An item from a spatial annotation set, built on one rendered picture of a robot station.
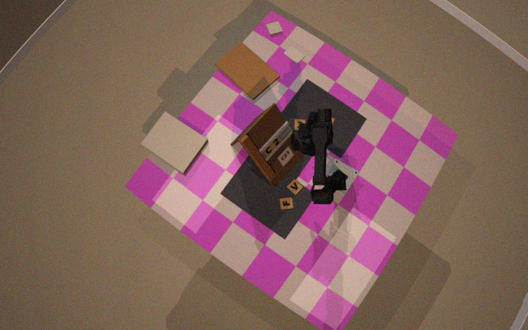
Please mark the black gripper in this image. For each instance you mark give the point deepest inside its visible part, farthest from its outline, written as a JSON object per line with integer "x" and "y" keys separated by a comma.
{"x": 309, "y": 148}

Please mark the cream paper label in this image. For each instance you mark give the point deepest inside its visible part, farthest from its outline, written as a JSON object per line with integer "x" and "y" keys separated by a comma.
{"x": 285, "y": 156}

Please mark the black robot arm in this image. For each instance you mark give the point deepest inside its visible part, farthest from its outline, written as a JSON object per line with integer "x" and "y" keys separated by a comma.
{"x": 321, "y": 134}

